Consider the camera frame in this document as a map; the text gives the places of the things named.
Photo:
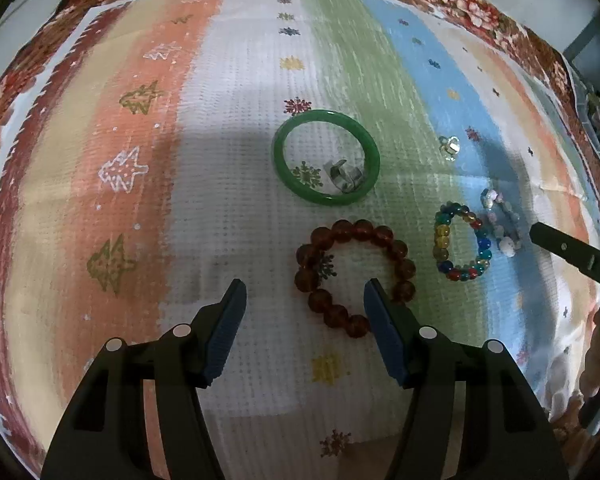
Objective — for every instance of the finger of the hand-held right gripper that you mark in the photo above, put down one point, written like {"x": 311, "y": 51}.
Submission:
{"x": 565, "y": 247}

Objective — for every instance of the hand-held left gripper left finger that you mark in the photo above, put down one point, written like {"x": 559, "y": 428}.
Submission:
{"x": 226, "y": 327}

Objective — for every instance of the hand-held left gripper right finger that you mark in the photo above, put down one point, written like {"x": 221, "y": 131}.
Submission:
{"x": 382, "y": 332}

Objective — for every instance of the green jade bangle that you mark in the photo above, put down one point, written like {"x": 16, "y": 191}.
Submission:
{"x": 280, "y": 167}

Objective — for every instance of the striped printed mat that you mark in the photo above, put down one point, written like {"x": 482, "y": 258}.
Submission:
{"x": 260, "y": 85}

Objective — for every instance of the striped patterned cloth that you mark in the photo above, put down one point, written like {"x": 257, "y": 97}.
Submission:
{"x": 480, "y": 10}

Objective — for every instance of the grey-blue furniture frame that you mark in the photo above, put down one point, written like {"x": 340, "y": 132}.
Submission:
{"x": 587, "y": 30}

